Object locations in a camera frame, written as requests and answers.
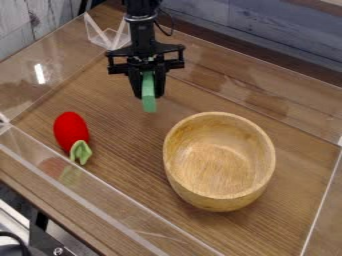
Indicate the red plush strawberry toy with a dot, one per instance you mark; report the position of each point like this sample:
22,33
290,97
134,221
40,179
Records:
73,136

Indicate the green rectangular block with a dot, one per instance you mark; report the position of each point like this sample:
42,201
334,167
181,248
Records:
149,92

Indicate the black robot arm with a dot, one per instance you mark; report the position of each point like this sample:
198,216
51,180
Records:
142,10

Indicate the clear acrylic corner bracket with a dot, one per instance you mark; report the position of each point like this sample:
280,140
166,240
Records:
109,38

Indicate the brown wooden bowl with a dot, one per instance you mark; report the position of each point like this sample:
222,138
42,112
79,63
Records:
220,161

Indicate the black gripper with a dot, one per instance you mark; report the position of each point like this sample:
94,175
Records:
145,55

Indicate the black table leg mount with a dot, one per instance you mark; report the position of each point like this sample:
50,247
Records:
42,240

